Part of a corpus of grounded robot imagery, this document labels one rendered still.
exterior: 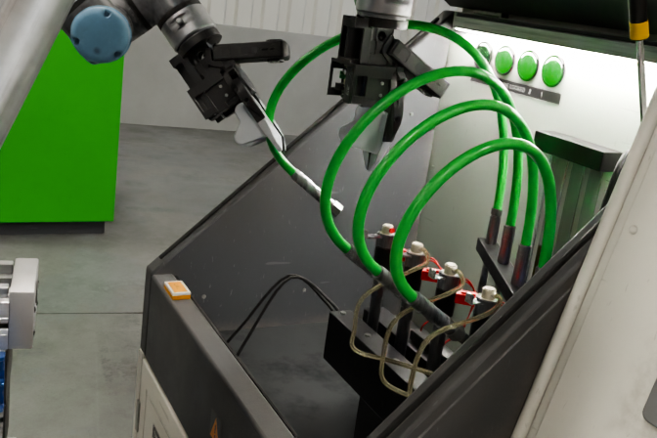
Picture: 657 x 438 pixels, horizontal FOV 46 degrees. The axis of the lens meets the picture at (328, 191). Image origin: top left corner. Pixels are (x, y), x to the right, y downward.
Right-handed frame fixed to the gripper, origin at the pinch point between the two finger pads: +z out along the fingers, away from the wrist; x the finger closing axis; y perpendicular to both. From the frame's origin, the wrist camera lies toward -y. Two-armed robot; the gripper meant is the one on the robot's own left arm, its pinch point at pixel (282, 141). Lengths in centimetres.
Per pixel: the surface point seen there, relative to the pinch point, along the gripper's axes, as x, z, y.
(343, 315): -3.1, 27.1, 7.5
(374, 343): 4.6, 32.3, 4.6
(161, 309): -7.3, 10.3, 32.9
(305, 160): -23.6, 1.9, 1.2
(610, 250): 31, 34, -26
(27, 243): -260, -71, 170
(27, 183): -262, -97, 153
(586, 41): -1.7, 13.4, -45.1
